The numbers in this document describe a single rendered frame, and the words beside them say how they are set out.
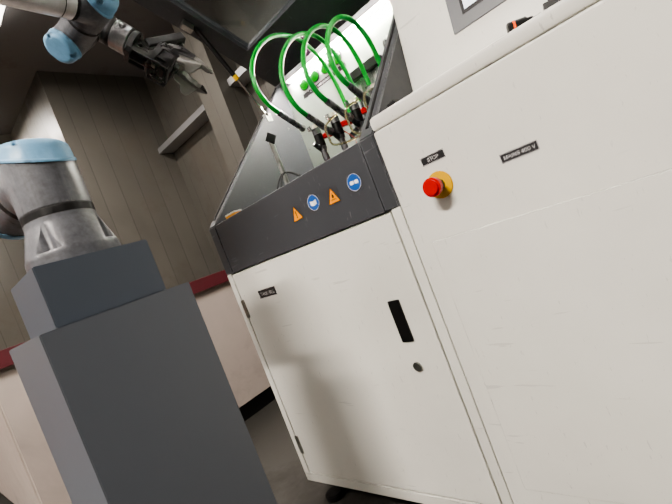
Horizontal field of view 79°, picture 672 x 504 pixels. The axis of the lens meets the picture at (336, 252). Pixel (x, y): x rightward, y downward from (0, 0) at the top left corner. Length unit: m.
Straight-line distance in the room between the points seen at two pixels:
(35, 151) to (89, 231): 0.16
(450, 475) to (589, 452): 0.33
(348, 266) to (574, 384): 0.51
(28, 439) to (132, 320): 1.40
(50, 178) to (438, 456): 0.98
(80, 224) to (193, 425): 0.39
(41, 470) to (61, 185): 1.48
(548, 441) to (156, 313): 0.76
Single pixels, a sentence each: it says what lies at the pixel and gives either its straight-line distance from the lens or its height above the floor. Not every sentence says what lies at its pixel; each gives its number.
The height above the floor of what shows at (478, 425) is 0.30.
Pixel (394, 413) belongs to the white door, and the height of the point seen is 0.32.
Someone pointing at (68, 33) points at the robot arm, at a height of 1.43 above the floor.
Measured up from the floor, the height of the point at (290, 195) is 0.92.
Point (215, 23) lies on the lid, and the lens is 1.71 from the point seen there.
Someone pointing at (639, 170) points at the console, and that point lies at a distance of 0.73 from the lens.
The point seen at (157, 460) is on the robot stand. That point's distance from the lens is 0.77.
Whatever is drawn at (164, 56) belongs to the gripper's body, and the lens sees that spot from 1.27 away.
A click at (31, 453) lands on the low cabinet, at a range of 2.12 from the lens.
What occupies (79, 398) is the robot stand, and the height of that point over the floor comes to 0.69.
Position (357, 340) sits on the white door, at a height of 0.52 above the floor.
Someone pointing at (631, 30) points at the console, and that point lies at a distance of 0.74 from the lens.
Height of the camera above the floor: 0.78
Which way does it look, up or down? 2 degrees down
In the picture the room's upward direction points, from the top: 21 degrees counter-clockwise
